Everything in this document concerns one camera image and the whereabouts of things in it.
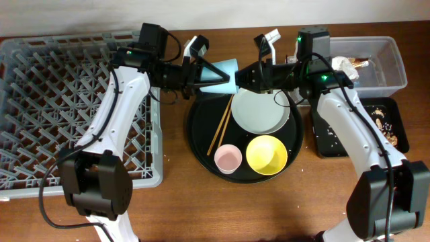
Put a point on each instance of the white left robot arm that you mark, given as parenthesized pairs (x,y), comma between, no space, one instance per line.
(92,173)

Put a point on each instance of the yellow bowl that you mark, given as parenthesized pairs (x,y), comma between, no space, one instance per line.
(266,155)

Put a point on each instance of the pink plastic cup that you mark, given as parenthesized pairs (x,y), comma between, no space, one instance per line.
(228,158)

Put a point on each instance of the round black tray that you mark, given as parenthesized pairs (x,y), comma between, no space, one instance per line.
(203,121)

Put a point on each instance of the crumpled white tissue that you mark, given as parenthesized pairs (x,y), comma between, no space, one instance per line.
(340,63)

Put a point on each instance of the rectangular black tray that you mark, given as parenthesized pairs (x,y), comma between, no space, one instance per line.
(328,144)

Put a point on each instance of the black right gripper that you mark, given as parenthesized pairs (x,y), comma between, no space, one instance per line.
(261,85)

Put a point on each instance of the rice and peanut shell scraps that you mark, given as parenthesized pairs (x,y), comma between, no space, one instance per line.
(384,124)

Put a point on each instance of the grey-white plate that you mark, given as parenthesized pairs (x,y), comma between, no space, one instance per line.
(260,113)

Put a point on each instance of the clear plastic bin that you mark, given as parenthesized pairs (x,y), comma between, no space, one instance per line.
(385,73)

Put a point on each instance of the brown snack wrapper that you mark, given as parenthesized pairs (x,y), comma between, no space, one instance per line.
(358,63)

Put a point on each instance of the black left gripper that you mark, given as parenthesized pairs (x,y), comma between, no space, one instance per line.
(191,74)

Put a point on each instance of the wooden chopstick left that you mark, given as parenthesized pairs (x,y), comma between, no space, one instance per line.
(220,126)

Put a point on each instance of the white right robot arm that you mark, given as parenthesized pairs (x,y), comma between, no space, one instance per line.
(391,193)

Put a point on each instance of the wooden chopstick right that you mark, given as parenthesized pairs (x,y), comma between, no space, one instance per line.
(224,127)

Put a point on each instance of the grey plastic dishwasher rack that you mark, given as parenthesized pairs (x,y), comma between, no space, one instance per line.
(51,88)

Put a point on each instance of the wooden chopstick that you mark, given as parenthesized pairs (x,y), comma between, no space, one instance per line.
(224,127)
(220,126)

